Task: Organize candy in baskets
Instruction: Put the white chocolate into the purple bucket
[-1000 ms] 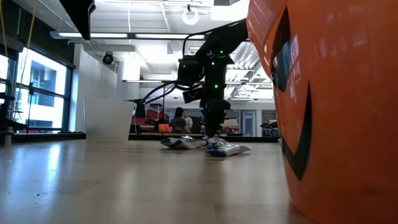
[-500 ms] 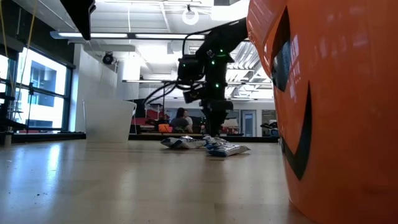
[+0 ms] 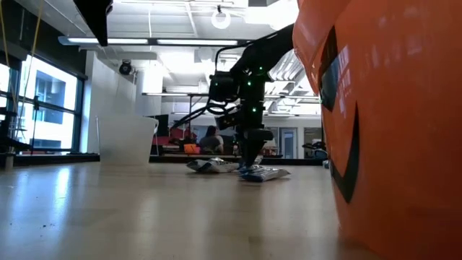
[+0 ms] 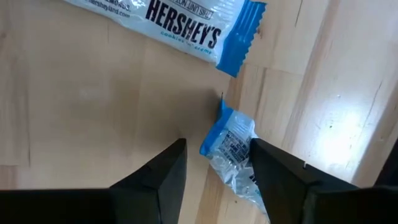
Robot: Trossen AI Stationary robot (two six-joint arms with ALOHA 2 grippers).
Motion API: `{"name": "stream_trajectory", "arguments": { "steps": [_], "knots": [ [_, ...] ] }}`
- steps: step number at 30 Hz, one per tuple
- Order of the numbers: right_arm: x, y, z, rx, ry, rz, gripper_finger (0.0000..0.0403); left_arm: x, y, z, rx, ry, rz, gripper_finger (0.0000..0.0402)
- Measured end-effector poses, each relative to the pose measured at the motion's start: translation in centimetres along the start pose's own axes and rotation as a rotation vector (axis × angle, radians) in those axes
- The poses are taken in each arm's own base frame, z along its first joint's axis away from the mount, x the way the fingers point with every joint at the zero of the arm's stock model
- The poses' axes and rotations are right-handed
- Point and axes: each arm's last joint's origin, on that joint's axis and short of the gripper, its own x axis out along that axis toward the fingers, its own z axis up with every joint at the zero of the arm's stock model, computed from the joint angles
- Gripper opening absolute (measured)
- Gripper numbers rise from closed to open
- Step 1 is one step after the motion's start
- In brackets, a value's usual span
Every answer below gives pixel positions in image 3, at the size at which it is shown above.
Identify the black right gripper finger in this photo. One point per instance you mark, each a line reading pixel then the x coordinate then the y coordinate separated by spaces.
pixel 252 151

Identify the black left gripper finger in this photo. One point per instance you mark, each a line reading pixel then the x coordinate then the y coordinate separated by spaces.
pixel 97 18

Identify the blue white Hershey's bar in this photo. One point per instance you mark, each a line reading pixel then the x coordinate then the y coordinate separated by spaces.
pixel 204 167
pixel 269 174
pixel 225 161
pixel 258 159

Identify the orange pumpkin face bucket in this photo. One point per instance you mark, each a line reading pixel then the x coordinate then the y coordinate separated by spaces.
pixel 415 126

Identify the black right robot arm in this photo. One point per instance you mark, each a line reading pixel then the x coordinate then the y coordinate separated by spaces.
pixel 267 47

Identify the long ceiling light bar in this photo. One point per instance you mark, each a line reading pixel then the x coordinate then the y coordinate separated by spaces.
pixel 119 40
pixel 196 42

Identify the grey glass door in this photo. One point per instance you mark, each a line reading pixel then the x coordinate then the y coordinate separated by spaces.
pixel 288 142

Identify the person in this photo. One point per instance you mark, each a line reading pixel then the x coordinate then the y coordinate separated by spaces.
pixel 212 141

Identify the small orange bag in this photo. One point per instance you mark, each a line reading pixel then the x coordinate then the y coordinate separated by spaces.
pixel 191 148

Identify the red sofa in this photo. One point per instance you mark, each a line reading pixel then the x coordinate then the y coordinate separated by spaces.
pixel 173 134

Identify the round white ceiling fixture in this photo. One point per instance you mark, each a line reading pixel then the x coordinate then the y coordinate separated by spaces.
pixel 221 22

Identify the black monitor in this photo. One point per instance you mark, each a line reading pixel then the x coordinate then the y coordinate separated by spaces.
pixel 162 125

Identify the black tripod stand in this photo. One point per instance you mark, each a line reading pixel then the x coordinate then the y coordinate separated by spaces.
pixel 35 122

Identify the white ghost face bucket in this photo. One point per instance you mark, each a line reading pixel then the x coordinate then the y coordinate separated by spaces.
pixel 124 141

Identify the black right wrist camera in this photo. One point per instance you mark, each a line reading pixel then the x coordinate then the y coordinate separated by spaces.
pixel 223 86

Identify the black round ceiling camera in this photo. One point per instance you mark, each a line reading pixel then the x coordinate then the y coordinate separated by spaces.
pixel 125 67

